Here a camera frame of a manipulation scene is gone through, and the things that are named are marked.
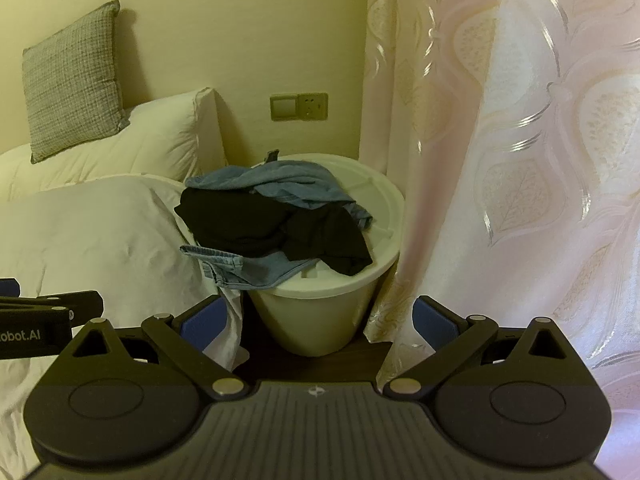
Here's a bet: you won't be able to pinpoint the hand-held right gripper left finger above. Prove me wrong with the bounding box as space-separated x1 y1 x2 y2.
56 296 249 402

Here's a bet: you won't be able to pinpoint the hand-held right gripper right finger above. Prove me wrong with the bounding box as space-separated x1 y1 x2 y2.
382 295 586 402

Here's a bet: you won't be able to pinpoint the black pants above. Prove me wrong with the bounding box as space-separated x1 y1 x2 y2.
174 187 373 277

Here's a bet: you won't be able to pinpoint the white duvet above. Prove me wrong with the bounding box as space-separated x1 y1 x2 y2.
0 175 248 461

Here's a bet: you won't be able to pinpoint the blue jeans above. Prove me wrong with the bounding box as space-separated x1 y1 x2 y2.
180 244 321 291

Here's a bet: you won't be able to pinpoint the grey-blue denim garment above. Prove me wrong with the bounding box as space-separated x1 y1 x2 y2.
185 149 373 231

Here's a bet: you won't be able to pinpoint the white pillow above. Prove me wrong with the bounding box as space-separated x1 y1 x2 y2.
0 87 228 201

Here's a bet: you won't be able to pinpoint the cream patterned curtain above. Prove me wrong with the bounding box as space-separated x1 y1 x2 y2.
357 0 640 480

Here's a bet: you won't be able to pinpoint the grey checked cushion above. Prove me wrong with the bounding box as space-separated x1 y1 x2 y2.
21 0 132 164

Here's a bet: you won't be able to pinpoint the wall light switch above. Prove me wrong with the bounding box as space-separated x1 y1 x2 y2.
270 94 300 122

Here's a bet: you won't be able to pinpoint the wall power socket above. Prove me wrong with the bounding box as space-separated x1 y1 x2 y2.
299 92 329 121

